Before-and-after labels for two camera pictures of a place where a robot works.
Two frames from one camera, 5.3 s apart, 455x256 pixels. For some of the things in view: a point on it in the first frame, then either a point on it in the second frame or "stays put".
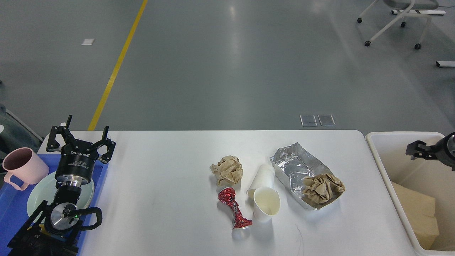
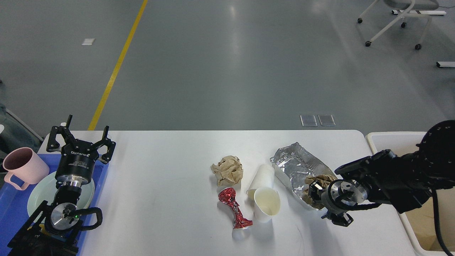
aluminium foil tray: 291,165 stays put
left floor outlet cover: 308,121 stays put
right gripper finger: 419,145 to 314,191
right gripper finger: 431,156 to 343,219
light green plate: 44,190 stays put
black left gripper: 75,165 stays put
